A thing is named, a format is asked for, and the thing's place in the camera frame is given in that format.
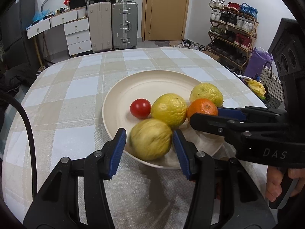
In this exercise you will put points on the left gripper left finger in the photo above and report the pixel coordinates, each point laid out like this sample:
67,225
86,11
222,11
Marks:
56,204

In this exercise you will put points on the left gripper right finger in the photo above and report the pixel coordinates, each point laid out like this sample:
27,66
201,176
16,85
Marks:
225,196

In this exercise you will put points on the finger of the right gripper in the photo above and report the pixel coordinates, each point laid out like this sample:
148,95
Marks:
216,125
254,114

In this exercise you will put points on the orange tangerine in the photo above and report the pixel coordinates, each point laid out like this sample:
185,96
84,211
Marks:
202,106

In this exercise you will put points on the yellow guava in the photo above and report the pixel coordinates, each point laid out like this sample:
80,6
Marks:
150,139
207,91
171,109

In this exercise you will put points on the yellow guava front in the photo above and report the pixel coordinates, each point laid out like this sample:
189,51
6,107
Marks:
171,109

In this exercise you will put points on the red cherry tomato top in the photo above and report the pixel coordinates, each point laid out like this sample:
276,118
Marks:
140,108

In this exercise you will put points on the woven basket bag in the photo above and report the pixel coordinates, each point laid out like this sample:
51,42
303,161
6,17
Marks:
273,87

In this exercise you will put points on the purple bag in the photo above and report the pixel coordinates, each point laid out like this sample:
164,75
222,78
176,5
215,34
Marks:
258,60

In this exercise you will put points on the cardboard box on floor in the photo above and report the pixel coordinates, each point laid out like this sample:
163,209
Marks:
212,55

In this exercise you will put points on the wooden shoe rack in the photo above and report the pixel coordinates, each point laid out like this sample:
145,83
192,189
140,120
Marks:
232,33

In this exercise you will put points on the cream round plate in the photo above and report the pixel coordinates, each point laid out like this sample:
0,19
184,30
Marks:
151,85

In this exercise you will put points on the wooden door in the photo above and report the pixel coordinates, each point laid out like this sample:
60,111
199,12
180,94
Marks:
164,19

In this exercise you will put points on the black jacket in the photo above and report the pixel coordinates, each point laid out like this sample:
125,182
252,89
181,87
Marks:
14,77

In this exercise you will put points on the grey suitcase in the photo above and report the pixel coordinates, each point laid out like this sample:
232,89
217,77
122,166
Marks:
124,25

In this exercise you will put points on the dark grey refrigerator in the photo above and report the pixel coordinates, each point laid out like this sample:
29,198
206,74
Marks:
18,49

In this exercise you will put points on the beige suitcase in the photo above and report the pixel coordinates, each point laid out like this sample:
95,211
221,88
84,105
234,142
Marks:
100,26

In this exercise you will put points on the white drawer desk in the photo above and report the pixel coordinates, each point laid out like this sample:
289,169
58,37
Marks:
58,32

